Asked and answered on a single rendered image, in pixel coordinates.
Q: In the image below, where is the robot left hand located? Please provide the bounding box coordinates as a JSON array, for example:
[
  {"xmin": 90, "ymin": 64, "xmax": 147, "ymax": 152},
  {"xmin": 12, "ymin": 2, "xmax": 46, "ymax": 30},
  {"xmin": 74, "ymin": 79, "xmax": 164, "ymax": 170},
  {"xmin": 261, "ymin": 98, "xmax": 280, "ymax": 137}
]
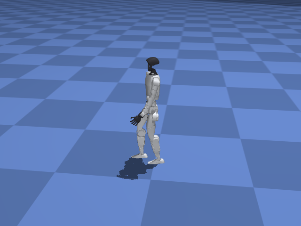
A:
[{"xmin": 130, "ymin": 111, "xmax": 143, "ymax": 126}]

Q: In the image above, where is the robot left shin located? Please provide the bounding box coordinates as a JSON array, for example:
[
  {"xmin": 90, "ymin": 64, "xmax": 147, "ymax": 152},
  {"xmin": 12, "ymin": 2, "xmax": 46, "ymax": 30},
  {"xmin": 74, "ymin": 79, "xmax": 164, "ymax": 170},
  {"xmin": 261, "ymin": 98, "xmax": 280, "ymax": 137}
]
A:
[{"xmin": 150, "ymin": 137, "xmax": 160, "ymax": 161}]

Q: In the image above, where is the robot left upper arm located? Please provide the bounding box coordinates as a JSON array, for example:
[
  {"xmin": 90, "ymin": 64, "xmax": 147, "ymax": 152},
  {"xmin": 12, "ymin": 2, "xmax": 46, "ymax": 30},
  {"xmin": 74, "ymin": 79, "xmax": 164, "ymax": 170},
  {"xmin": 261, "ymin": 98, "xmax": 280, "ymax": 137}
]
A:
[{"xmin": 146, "ymin": 78, "xmax": 160, "ymax": 101}]

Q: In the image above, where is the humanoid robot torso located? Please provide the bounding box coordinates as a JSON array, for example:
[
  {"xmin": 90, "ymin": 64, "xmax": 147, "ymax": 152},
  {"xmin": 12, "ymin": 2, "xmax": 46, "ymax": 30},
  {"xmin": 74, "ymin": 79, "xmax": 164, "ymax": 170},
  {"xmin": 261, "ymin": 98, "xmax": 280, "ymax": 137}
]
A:
[{"xmin": 145, "ymin": 72, "xmax": 160, "ymax": 114}]

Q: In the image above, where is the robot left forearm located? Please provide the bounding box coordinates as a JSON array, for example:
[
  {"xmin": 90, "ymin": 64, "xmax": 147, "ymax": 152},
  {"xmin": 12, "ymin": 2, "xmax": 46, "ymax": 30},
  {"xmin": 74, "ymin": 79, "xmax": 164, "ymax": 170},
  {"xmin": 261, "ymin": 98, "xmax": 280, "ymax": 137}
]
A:
[{"xmin": 140, "ymin": 97, "xmax": 154, "ymax": 117}]

